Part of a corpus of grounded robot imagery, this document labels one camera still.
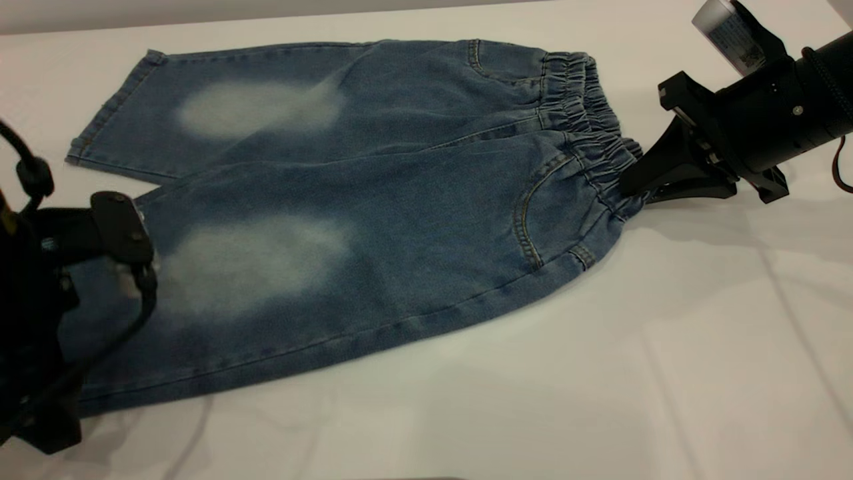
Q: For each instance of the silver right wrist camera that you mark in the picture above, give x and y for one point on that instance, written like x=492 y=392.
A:
x=726 y=30

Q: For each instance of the blue denim pants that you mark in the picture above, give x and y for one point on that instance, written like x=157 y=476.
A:
x=400 y=233

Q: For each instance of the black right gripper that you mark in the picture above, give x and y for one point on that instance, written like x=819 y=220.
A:
x=760 y=120

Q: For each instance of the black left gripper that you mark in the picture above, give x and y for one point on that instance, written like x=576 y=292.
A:
x=30 y=360

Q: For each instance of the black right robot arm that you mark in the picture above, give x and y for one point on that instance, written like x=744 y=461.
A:
x=830 y=86

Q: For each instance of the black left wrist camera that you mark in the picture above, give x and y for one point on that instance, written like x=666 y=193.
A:
x=123 y=226

